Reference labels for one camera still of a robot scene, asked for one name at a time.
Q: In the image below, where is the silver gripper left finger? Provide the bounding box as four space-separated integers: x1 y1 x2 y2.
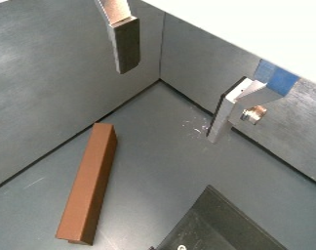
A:
94 0 141 74

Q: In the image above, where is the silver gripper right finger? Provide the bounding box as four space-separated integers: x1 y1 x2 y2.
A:
208 77 283 143

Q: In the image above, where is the brown arch bar object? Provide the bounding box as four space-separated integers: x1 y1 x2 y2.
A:
57 123 118 245

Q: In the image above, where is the black curved fixture stand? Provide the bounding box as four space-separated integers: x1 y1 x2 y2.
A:
149 186 288 250

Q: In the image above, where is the blue tape strip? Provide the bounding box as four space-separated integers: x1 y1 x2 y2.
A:
253 60 300 96

